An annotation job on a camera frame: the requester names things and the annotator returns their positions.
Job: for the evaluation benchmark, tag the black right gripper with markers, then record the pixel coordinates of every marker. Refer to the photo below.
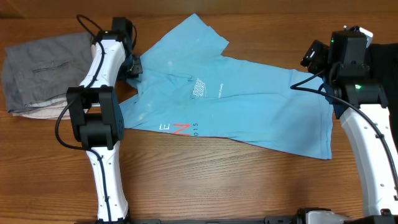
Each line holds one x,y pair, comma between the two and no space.
318,53

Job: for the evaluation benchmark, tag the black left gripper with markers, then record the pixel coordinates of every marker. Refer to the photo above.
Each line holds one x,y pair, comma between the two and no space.
137,66

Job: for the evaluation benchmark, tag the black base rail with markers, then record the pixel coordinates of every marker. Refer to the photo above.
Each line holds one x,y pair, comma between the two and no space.
289,219

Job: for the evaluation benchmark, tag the light blue printed t-shirt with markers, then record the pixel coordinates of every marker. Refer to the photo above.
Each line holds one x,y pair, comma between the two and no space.
189,88

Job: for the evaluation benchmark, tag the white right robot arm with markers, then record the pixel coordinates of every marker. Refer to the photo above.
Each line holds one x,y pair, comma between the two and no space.
360,104

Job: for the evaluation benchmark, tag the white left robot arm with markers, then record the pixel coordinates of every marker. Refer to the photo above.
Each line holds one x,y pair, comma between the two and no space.
96,117

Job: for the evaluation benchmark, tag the black garment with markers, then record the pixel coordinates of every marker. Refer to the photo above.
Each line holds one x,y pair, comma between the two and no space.
383,62

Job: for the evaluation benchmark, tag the folded beige garment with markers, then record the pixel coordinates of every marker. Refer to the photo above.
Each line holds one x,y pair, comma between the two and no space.
43,110

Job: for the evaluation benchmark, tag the folded grey trousers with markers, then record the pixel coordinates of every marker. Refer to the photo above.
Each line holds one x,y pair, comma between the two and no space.
20,58

